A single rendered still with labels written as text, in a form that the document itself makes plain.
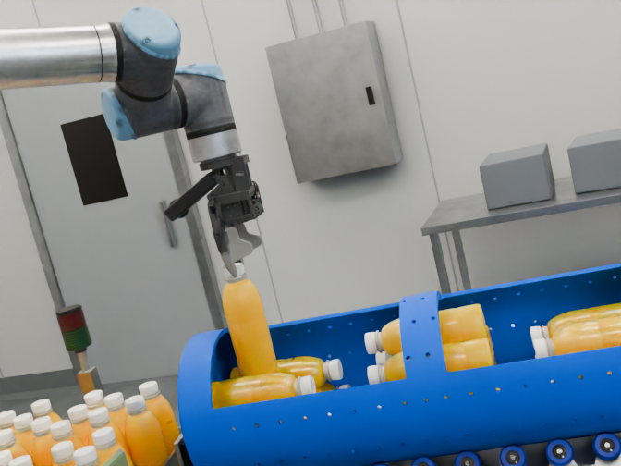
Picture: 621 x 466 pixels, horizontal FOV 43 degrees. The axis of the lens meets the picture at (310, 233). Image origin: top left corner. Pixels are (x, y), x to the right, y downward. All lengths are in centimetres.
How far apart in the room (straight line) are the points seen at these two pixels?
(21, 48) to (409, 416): 81
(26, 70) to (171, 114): 27
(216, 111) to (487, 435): 71
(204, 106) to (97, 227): 415
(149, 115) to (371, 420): 62
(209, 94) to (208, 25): 362
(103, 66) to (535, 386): 82
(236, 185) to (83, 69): 35
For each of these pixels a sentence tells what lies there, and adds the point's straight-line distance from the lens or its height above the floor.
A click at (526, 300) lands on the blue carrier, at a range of 154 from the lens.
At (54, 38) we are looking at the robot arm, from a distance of 123.
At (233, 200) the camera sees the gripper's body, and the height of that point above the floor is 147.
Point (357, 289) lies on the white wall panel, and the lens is 494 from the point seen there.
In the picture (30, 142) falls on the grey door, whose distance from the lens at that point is 568.
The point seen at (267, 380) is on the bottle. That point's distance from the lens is 143.
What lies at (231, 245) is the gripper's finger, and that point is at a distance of 142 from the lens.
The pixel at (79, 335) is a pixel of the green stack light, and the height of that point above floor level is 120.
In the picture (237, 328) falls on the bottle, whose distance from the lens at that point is 146.
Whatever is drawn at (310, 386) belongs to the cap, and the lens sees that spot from 143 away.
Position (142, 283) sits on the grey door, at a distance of 544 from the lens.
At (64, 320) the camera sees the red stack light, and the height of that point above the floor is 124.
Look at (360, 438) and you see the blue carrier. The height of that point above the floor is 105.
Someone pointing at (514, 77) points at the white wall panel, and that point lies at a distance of 458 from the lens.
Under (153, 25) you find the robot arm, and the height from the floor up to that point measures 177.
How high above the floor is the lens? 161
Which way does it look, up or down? 9 degrees down
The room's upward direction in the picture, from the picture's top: 14 degrees counter-clockwise
